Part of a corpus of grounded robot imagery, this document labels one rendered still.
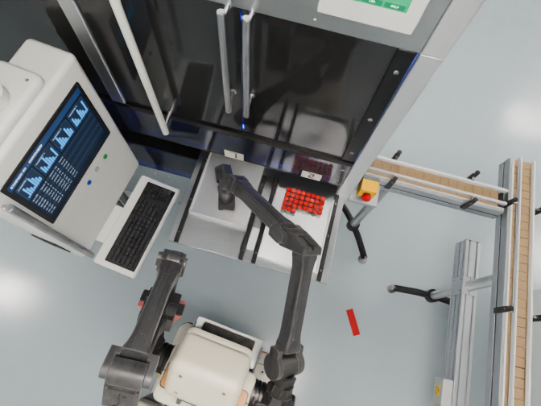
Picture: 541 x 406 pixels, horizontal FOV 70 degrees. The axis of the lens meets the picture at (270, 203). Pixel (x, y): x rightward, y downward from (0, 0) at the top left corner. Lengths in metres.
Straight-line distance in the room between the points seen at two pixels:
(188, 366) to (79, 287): 1.70
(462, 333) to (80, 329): 2.14
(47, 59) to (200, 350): 0.95
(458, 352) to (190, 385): 1.43
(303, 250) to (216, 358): 0.38
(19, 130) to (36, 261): 1.70
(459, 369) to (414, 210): 1.14
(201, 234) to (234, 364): 0.71
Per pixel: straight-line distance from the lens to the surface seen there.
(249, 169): 1.79
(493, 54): 3.94
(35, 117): 1.29
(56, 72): 1.34
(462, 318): 2.24
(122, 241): 1.81
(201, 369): 1.13
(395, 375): 2.67
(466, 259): 2.31
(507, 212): 2.03
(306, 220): 1.72
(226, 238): 1.69
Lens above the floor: 2.51
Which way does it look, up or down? 70 degrees down
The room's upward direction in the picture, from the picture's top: 9 degrees clockwise
